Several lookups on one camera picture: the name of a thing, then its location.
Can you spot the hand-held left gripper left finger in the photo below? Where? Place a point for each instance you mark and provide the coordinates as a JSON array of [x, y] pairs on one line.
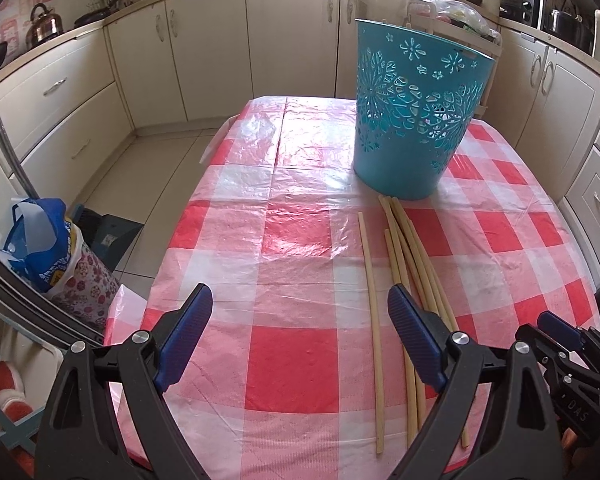
[[185, 330]]

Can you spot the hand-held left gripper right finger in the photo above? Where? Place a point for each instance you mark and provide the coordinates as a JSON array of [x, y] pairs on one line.
[[412, 335]]

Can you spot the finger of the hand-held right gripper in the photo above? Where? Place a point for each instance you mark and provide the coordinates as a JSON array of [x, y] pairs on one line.
[[562, 334], [535, 342]]

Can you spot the bundle of long bamboo chopsticks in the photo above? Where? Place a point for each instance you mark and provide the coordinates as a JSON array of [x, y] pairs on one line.
[[389, 210]]

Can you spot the teal perforated plastic basket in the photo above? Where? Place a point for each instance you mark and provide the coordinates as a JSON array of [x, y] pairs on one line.
[[405, 160]]

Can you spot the dark blue box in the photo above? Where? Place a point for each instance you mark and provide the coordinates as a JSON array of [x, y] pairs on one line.
[[110, 240]]

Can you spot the red checkered plastic tablecloth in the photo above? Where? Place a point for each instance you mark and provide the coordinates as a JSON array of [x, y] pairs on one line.
[[290, 240]]

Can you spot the blue shopping bag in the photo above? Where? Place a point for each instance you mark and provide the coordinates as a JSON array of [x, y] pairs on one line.
[[35, 245]]

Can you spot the orange and white cloth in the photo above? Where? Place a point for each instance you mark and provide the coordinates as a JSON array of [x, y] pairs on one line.
[[10, 390]]

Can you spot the white trolley cart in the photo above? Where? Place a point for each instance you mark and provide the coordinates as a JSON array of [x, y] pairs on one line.
[[487, 60]]

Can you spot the cream kitchen base cabinets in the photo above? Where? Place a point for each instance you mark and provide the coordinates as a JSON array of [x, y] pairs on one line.
[[290, 45]]

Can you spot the stainless steel pot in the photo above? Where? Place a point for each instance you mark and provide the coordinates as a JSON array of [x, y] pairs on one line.
[[567, 30]]

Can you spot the black frying pan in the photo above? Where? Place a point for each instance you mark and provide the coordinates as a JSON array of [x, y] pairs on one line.
[[91, 17]]

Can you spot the plastic bags of groceries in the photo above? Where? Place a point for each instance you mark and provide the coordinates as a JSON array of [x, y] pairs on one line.
[[460, 10]]

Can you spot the stainless steel kettle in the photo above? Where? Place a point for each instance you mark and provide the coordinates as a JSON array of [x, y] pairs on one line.
[[44, 25]]

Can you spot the black toaster oven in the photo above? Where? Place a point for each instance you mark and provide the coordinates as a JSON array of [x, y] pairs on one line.
[[520, 0]]

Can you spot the pink wall poster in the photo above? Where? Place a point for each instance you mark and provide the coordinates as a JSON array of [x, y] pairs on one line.
[[22, 5]]

